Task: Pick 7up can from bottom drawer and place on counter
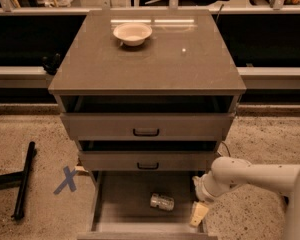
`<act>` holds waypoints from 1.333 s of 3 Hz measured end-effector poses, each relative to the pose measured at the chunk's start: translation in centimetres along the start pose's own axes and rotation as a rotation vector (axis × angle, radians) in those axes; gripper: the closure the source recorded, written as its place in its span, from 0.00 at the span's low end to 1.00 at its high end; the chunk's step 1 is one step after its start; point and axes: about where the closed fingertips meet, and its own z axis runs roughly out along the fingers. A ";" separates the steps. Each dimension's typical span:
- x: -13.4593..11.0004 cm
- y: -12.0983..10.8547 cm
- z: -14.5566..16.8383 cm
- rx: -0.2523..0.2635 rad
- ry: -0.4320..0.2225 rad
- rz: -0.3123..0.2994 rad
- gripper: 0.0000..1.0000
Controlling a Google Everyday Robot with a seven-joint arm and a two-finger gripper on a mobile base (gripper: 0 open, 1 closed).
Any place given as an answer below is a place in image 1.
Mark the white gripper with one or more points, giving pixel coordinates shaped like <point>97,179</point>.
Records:
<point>202,189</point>

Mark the silver green 7up can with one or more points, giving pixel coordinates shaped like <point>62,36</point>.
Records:
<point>162,202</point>

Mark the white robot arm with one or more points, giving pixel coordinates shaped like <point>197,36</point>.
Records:
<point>228,174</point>

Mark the bottom grey drawer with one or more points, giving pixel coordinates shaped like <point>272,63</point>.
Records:
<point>121,208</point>

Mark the grey drawer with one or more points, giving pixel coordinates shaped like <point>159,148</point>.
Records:
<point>147,155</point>
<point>121,208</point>
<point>147,118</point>

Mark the middle grey drawer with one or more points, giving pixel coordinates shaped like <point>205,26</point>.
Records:
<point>147,155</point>

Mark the grey drawer cabinet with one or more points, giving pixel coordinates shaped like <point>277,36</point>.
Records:
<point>184,56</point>

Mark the top grey drawer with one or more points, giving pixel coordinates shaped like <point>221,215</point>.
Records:
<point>147,118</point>

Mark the blue tape cross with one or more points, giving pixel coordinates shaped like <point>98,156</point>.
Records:
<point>68,181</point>

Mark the black stand left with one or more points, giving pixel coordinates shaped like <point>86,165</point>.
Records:
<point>20,179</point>

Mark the white bowl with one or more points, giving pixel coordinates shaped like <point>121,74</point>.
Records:
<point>132,34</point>

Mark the black clamp on rail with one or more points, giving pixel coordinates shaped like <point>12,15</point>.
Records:
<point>51,64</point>

